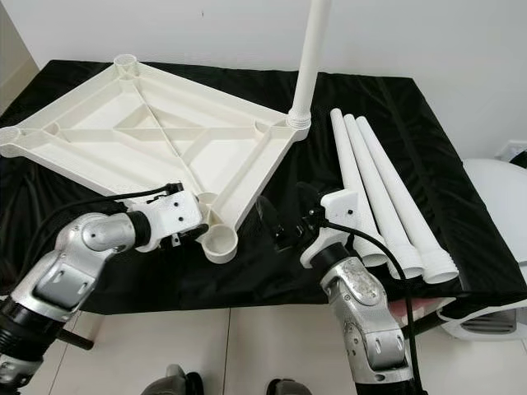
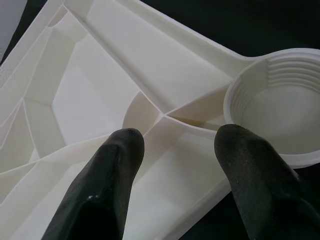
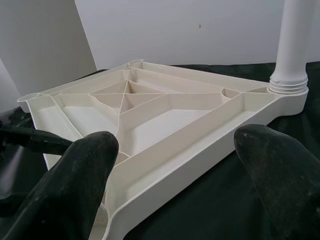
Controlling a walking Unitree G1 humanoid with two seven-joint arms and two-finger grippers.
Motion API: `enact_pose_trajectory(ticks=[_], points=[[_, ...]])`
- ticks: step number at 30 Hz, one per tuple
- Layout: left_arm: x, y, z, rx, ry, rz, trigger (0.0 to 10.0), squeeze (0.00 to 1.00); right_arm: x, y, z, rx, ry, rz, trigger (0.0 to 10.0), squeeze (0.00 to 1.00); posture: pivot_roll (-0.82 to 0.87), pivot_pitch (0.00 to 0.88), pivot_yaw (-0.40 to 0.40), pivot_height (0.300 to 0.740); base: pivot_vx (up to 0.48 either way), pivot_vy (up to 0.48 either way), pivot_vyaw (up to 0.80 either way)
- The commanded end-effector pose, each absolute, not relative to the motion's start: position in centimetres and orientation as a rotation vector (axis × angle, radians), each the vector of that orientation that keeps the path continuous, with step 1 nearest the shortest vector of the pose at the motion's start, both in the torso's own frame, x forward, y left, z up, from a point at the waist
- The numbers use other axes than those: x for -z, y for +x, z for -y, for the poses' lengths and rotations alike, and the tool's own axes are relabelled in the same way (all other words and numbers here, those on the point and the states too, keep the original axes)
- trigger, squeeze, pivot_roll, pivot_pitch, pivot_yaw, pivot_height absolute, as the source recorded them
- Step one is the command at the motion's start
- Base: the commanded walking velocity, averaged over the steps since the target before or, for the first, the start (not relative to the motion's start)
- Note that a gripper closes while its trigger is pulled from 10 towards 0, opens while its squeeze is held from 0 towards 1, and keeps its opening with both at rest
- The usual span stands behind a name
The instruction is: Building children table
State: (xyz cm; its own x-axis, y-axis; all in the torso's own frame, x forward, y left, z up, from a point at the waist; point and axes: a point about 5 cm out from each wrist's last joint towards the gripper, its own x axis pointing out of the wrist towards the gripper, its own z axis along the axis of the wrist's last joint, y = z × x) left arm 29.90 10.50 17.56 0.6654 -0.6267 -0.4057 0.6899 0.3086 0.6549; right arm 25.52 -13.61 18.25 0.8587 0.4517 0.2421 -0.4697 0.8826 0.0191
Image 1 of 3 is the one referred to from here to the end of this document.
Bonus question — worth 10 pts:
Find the white plastic table top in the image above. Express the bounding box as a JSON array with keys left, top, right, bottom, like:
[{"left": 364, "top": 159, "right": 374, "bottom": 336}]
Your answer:
[{"left": 0, "top": 53, "right": 312, "bottom": 264}]

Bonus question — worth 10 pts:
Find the grey robot right foot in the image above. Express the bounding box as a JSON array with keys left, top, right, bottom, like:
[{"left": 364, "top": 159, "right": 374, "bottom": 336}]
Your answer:
[{"left": 265, "top": 379, "right": 314, "bottom": 395}]

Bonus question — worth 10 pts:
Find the black cloth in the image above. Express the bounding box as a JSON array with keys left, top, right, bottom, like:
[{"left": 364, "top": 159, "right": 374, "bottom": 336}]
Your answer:
[{"left": 0, "top": 59, "right": 527, "bottom": 318}]

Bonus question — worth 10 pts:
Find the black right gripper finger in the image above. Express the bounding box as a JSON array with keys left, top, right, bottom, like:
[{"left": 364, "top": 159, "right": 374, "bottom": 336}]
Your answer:
[
  {"left": 296, "top": 183, "right": 324, "bottom": 220},
  {"left": 255, "top": 196, "right": 287, "bottom": 239}
]

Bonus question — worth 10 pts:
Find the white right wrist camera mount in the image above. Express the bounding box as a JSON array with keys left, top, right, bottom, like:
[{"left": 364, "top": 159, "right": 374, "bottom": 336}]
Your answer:
[{"left": 301, "top": 189, "right": 359, "bottom": 268}]

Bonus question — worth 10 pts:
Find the grey robot foot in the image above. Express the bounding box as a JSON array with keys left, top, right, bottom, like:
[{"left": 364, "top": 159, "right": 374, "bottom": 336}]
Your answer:
[
  {"left": 140, "top": 364, "right": 203, "bottom": 395},
  {"left": 265, "top": 379, "right": 314, "bottom": 395}
]

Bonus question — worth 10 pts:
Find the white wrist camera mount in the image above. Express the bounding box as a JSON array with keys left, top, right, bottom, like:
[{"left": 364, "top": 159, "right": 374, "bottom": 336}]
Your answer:
[
  {"left": 136, "top": 189, "right": 205, "bottom": 248},
  {"left": 301, "top": 189, "right": 359, "bottom": 268}
]

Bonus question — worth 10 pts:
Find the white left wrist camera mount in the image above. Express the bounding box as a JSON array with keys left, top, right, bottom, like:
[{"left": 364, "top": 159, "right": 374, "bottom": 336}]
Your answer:
[{"left": 136, "top": 189, "right": 205, "bottom": 248}]

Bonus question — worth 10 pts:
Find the white wall socket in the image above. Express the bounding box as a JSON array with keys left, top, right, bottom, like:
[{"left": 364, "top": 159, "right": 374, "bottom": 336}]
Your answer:
[{"left": 506, "top": 140, "right": 527, "bottom": 161}]

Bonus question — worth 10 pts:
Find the grey robot left foot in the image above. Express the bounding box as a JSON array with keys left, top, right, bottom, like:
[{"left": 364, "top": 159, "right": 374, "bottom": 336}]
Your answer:
[{"left": 140, "top": 364, "right": 203, "bottom": 395}]

